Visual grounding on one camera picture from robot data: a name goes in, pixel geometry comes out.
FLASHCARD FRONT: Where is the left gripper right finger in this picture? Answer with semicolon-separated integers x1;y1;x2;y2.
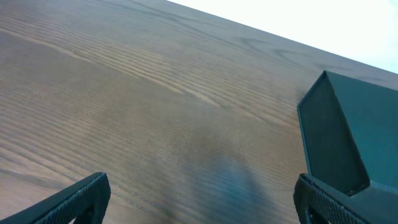
293;174;368;224

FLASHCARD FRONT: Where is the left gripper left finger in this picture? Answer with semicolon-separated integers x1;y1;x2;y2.
1;172;111;224

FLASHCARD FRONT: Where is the black gift box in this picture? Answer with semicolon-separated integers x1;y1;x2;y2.
297;71;397;223

